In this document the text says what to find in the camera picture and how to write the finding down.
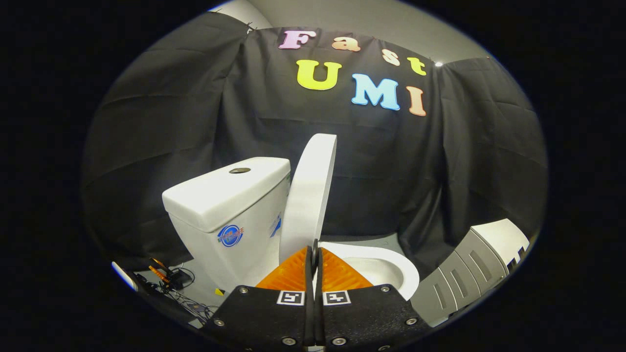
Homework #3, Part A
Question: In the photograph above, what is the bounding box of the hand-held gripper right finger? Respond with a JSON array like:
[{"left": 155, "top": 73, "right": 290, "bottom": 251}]
[{"left": 312, "top": 240, "right": 431, "bottom": 352}]

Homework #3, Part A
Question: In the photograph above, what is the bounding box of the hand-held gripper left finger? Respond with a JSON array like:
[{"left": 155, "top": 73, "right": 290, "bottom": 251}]
[{"left": 210, "top": 246, "right": 313, "bottom": 352}]

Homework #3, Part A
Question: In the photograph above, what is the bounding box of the white toilet lid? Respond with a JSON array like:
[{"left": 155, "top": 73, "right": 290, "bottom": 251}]
[{"left": 279, "top": 133, "right": 338, "bottom": 264}]

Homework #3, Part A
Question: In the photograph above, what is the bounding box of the white ceramic toilet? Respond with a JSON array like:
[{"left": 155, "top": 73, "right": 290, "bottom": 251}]
[{"left": 162, "top": 156, "right": 420, "bottom": 301}]

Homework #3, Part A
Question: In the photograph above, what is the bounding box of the white drawer cabinet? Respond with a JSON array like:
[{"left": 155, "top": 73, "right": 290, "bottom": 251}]
[{"left": 411, "top": 219, "right": 530, "bottom": 327}]

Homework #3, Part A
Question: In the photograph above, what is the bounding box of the black backdrop cloth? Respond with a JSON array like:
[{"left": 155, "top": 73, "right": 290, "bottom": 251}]
[{"left": 81, "top": 12, "right": 548, "bottom": 279}]

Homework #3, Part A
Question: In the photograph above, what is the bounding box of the tangle of floor cables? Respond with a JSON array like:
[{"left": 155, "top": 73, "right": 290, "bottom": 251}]
[{"left": 132, "top": 257, "right": 219, "bottom": 322}]

